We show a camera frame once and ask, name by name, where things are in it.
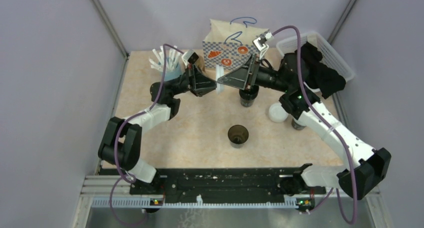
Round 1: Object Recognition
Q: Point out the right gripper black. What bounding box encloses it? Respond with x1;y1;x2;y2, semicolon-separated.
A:
217;54;290;94

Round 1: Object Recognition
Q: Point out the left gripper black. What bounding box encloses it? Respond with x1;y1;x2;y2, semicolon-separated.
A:
168;63;221;98

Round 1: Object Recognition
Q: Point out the stack of black cups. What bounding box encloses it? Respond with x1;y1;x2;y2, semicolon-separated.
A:
239;85;260;107

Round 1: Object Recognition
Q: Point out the black coffee cup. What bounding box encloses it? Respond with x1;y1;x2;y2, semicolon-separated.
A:
227;124;249;149
291;118;306;131

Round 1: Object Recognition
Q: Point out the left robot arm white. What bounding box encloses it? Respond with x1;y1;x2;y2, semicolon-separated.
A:
97;65;217;195

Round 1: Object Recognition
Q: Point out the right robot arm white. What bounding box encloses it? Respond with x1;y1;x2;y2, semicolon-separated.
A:
217;53;392;200

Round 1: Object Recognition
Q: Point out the checkered paper takeout bag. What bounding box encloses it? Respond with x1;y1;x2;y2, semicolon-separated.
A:
202;16;269;71

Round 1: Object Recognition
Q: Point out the cardboard cup carrier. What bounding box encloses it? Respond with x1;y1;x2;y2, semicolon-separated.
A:
194;57;206;74

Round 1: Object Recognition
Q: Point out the blue straw holder cup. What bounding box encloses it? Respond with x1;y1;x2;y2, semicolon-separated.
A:
160;68;182;82

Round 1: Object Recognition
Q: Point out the white wrapped straws bundle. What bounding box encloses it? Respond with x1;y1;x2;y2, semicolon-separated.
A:
148;46;183;72

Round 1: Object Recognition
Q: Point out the stack of white lids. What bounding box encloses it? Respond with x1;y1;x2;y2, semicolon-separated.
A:
268;102;289;123

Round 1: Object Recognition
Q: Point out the black cloth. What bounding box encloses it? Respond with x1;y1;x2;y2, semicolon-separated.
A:
300;42;347;99

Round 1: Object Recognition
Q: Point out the white plastic basket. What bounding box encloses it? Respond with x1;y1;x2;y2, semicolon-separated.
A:
275;31;356;97

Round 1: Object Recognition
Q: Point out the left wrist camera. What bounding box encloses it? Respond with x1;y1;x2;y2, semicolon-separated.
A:
181;49;199;67

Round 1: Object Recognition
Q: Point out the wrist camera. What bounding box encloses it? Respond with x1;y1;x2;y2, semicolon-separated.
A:
181;49;199;67
252;31;274;60

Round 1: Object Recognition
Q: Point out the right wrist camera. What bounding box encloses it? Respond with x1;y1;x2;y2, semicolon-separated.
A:
252;31;274;60

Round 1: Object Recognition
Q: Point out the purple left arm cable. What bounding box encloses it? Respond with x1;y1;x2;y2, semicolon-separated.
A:
109;43;186;228

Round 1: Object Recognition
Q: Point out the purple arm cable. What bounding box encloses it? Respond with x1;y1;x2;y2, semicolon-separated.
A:
109;43;186;228
269;25;359;226

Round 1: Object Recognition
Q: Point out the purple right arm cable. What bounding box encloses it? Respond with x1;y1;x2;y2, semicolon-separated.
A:
269;25;359;226

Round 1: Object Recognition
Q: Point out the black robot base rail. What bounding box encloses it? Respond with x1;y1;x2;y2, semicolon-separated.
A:
115;166;327;209

